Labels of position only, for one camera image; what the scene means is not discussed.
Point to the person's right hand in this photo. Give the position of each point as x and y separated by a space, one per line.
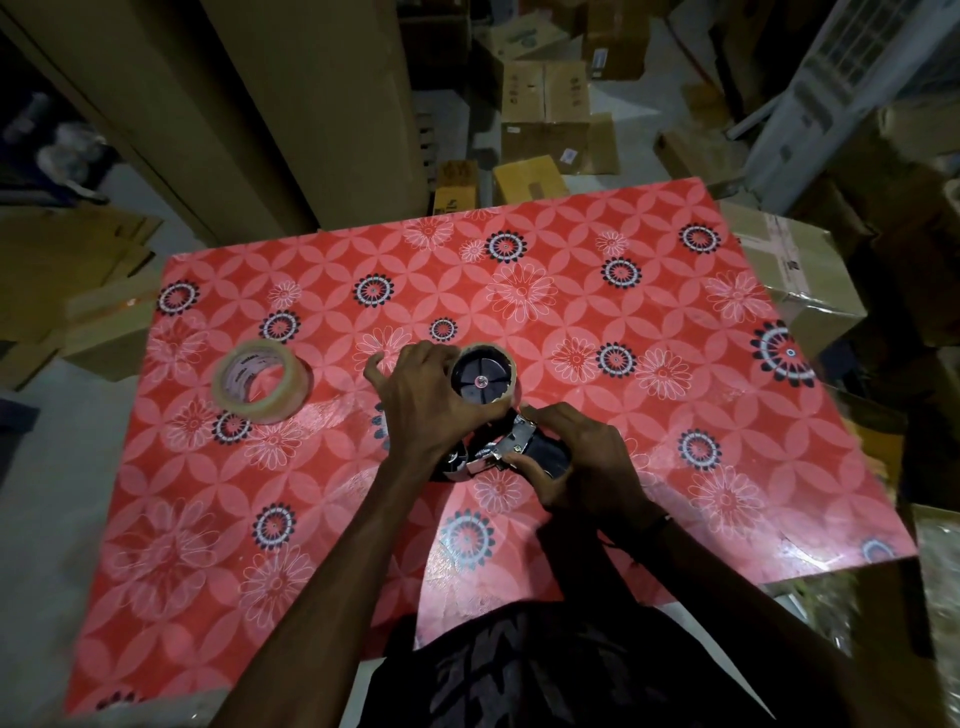
592 480

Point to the person's left hand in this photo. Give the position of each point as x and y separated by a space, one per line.
420 405

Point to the black metal tape dispenser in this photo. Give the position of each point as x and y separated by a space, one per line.
525 439

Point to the clear tape roll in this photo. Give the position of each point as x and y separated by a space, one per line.
289 405

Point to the person's left forearm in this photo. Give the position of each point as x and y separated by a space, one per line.
322 600

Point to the person's right forearm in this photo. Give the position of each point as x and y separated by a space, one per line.
735 622

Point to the black wristband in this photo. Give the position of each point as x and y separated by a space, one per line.
660 520

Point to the red floral table cover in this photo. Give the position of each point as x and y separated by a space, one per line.
262 480

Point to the dark patterned shirt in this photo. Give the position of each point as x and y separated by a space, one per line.
540 675

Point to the clear plastic wrapped bundle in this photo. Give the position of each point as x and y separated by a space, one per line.
825 615

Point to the taped plastic-wrapped cardboard box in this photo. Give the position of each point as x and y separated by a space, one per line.
802 270

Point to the brown cardboard box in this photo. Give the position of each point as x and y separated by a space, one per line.
112 337

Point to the tall brown cardboard carton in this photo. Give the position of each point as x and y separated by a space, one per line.
337 97
150 97

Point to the pile of cardboard boxes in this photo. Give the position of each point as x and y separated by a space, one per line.
544 90

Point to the flattened cardboard sheets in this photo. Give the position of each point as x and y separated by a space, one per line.
60 262

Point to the dark blue metal beam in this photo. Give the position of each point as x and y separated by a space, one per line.
15 427

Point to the white air cooler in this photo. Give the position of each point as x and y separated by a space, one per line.
810 127

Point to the white crumpled plastic bag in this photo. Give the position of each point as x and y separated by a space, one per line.
71 161

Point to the large dark printed carton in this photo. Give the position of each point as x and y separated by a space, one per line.
757 52

